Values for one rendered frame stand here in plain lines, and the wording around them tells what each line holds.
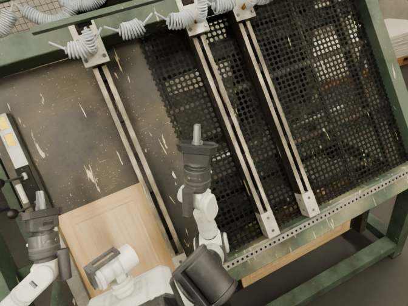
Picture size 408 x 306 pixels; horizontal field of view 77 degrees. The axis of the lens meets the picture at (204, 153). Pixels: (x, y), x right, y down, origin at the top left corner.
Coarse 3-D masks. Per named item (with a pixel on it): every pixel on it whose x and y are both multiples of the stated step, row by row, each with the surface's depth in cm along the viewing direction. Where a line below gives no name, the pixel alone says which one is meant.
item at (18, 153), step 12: (12, 120) 106; (0, 132) 102; (12, 132) 103; (12, 156) 103; (24, 156) 104; (36, 180) 105; (48, 204) 107; (60, 240) 106; (72, 264) 107; (72, 276) 107; (72, 288) 107; (84, 288) 108; (84, 300) 108
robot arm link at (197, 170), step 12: (180, 144) 78; (192, 144) 78; (204, 144) 80; (216, 144) 79; (192, 156) 78; (204, 156) 78; (192, 168) 80; (204, 168) 80; (192, 180) 79; (204, 180) 80
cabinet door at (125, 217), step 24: (120, 192) 114; (72, 216) 109; (96, 216) 112; (120, 216) 114; (144, 216) 116; (72, 240) 109; (96, 240) 111; (120, 240) 114; (144, 240) 116; (96, 264) 111; (144, 264) 116; (168, 264) 118
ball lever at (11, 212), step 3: (33, 204) 102; (27, 207) 99; (30, 207) 100; (9, 210) 93; (12, 210) 93; (15, 210) 93; (18, 210) 96; (21, 210) 97; (6, 213) 92; (9, 213) 92; (12, 213) 92; (15, 213) 93; (18, 213) 94; (6, 216) 92; (9, 216) 92; (12, 216) 92; (15, 216) 93
